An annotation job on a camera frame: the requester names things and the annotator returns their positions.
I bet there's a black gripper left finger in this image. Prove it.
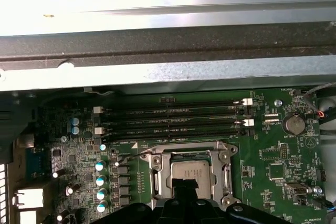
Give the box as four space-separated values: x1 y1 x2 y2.
89 178 186 224

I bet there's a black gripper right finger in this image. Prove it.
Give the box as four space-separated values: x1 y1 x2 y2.
184 178 291 224

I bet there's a silver green CPU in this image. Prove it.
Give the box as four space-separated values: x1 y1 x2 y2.
167 152 215 199

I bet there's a wire locking lever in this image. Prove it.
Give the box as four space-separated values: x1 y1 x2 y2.
117 149 158 162

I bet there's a CPU socket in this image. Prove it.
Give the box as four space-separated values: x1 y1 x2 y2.
139 140 240 207

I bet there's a RAM slot with black clips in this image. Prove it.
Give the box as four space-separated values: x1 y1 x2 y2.
101 129 250 143
101 107 250 124

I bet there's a RAM slot with white clips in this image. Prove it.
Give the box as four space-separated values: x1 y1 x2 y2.
93 98 255 115
93 118 255 136

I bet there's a green motherboard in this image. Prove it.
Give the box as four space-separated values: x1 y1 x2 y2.
34 87 330 224

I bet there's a silver coin battery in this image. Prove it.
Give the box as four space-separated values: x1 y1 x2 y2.
285 114 307 136

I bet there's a black open PC case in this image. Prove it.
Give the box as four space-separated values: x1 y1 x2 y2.
0 20 336 224

